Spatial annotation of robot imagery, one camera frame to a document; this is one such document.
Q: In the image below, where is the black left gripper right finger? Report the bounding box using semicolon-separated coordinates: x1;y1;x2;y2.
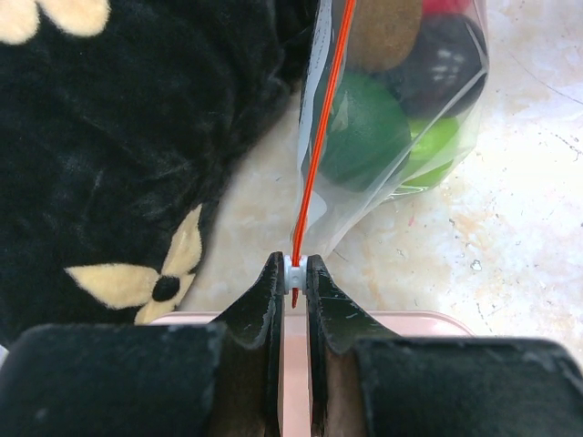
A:
306;256;582;436

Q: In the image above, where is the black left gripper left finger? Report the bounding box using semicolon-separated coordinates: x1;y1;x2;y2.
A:
1;252;284;436

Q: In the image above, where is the green toy lime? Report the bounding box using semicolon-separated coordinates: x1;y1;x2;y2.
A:
319;71;412;192

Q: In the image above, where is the green toy pear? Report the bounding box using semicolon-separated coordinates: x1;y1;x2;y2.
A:
401;117;460;190

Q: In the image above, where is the clear zip bag red zipper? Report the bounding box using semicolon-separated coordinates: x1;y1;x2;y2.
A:
285;1;489;294

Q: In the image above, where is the dark purple toy fruit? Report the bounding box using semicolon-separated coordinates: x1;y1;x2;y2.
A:
383;13;489;119

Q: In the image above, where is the brown toy kiwi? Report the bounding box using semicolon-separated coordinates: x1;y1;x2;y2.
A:
346;0;423;73

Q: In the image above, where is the red toy pepper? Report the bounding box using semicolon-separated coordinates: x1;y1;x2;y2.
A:
422;0;473;15

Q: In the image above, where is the pink plastic basket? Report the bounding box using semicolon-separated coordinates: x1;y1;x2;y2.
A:
150;306;470;436

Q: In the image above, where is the black floral pillow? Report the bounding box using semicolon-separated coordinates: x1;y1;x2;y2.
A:
1;1;318;348

